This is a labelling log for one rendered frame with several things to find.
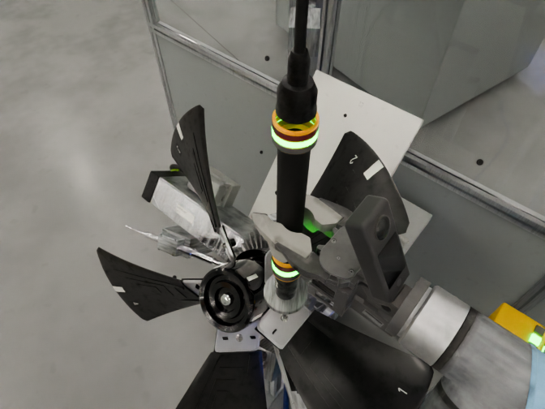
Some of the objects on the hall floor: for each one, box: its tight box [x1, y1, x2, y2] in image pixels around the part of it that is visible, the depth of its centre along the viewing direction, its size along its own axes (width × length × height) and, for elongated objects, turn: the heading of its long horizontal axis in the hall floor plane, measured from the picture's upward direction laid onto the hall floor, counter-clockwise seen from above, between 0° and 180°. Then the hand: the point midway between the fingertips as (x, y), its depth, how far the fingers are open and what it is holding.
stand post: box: [264, 374, 281, 397], centre depth 144 cm, size 4×9×91 cm, turn 50°
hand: (272, 204), depth 51 cm, fingers closed on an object, 4 cm apart
